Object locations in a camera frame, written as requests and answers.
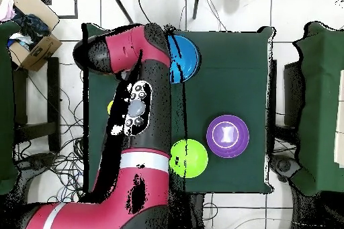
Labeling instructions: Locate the blue plastic bowl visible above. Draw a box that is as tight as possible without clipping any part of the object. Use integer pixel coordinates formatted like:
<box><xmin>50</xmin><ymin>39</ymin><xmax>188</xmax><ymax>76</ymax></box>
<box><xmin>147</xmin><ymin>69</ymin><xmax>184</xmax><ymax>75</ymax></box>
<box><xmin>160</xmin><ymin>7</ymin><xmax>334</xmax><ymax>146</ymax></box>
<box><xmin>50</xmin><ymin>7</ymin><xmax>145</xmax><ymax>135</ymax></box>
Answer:
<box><xmin>167</xmin><ymin>34</ymin><xmax>201</xmax><ymax>84</ymax></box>

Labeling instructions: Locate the green plastic bowl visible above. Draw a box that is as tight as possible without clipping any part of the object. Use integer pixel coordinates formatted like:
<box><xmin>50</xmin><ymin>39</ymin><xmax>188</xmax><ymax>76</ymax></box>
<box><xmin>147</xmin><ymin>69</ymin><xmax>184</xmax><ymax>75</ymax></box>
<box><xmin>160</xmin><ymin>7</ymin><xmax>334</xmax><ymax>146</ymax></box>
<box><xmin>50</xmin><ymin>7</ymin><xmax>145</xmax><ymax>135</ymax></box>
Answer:
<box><xmin>168</xmin><ymin>138</ymin><xmax>209</xmax><ymax>179</ymax></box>

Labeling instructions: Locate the deep purple plastic bowl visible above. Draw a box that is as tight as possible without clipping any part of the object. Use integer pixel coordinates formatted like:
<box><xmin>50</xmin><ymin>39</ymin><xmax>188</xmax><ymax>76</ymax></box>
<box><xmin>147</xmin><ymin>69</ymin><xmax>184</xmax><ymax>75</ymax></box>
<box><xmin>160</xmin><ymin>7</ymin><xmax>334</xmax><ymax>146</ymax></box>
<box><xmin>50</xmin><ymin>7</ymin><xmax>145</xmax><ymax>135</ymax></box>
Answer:
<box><xmin>206</xmin><ymin>114</ymin><xmax>250</xmax><ymax>158</ymax></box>

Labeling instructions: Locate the dark green tablecloth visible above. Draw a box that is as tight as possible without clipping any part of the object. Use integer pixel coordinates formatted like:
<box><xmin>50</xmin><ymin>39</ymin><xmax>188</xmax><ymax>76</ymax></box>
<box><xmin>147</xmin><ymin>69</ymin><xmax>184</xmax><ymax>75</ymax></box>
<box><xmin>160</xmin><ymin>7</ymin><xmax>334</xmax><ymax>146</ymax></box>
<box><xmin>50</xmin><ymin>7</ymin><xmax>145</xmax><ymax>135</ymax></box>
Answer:
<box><xmin>81</xmin><ymin>22</ymin><xmax>276</xmax><ymax>195</ymax></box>

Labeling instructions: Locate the black box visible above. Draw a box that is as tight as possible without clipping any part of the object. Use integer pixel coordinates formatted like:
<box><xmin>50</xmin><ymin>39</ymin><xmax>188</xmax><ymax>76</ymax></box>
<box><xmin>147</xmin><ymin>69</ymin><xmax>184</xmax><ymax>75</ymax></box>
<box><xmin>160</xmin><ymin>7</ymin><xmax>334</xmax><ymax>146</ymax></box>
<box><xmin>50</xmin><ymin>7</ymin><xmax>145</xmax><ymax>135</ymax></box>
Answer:
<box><xmin>283</xmin><ymin>60</ymin><xmax>306</xmax><ymax>128</ymax></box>

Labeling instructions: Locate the open cardboard box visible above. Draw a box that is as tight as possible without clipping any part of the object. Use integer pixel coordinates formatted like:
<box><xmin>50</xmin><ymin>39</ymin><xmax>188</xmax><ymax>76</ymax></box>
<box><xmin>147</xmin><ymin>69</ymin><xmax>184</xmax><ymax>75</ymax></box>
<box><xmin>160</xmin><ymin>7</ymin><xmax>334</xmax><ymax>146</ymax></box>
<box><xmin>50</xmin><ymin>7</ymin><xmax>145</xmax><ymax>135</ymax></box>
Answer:
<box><xmin>7</xmin><ymin>0</ymin><xmax>63</xmax><ymax>72</ymax></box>

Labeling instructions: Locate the green cloth covered table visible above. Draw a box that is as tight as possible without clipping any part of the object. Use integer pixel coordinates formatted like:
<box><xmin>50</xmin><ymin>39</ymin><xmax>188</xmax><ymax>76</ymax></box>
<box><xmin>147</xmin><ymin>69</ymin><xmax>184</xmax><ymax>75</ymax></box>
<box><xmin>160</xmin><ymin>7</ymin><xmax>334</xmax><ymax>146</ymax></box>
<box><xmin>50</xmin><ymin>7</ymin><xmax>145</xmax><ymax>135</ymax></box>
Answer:
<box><xmin>291</xmin><ymin>21</ymin><xmax>344</xmax><ymax>197</ymax></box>
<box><xmin>0</xmin><ymin>20</ymin><xmax>21</xmax><ymax>195</ymax></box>

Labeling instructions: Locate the dark blue cloth bundle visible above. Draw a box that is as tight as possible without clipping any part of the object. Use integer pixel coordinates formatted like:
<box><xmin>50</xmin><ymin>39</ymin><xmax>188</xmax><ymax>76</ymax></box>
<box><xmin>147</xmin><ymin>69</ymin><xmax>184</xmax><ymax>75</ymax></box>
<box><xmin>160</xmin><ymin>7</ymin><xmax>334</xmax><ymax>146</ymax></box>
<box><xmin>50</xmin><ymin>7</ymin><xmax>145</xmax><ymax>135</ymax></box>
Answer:
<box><xmin>13</xmin><ymin>13</ymin><xmax>50</xmax><ymax>50</ymax></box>

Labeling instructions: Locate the pink cloth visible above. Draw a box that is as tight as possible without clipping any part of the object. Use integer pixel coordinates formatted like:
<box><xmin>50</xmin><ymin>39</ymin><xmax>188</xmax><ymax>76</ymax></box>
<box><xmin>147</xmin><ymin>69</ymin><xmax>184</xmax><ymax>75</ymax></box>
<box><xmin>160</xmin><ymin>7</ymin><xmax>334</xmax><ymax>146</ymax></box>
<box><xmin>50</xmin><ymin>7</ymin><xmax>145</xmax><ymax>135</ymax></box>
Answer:
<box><xmin>0</xmin><ymin>0</ymin><xmax>16</xmax><ymax>22</ymax></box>

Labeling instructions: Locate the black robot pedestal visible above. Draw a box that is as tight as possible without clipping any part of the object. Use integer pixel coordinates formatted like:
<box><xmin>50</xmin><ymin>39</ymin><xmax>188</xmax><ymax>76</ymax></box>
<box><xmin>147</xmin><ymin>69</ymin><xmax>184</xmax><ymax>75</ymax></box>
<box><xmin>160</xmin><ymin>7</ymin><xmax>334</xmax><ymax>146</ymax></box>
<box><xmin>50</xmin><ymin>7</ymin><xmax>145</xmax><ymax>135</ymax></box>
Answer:
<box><xmin>171</xmin><ymin>192</ymin><xmax>206</xmax><ymax>229</ymax></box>

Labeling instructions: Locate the tangle of floor cables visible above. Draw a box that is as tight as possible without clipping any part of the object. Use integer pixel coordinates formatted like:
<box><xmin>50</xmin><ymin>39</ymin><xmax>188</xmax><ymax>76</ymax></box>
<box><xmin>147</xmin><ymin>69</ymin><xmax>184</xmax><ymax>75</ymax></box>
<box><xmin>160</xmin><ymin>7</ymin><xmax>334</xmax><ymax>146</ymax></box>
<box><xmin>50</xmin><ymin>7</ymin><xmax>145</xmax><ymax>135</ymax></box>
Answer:
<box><xmin>13</xmin><ymin>59</ymin><xmax>87</xmax><ymax>203</ymax></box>

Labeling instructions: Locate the black bench frame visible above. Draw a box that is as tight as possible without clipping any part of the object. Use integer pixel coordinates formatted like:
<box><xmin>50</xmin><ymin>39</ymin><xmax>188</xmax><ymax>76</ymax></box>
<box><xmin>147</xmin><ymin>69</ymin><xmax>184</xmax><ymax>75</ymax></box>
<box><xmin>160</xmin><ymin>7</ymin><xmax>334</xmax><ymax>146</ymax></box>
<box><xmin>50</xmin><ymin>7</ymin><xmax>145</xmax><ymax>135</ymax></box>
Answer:
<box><xmin>11</xmin><ymin>56</ymin><xmax>61</xmax><ymax>152</ymax></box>

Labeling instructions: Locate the grey pedestal foot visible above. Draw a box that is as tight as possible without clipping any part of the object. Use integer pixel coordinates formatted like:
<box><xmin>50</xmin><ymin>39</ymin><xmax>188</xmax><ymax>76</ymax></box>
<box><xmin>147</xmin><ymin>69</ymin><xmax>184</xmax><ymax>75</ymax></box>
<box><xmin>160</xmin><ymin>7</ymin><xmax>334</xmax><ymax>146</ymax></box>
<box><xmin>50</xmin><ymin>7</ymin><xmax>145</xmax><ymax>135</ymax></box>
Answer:
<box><xmin>15</xmin><ymin>152</ymin><xmax>57</xmax><ymax>171</ymax></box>
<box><xmin>269</xmin><ymin>154</ymin><xmax>302</xmax><ymax>183</ymax></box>

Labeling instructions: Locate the black floor frame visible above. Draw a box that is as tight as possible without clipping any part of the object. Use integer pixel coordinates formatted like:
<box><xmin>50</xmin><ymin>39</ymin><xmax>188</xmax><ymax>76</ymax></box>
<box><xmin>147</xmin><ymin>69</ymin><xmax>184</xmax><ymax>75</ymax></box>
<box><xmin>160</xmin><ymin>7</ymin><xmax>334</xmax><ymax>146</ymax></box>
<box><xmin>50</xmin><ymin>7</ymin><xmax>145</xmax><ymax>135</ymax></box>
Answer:
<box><xmin>38</xmin><ymin>0</ymin><xmax>79</xmax><ymax>19</ymax></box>

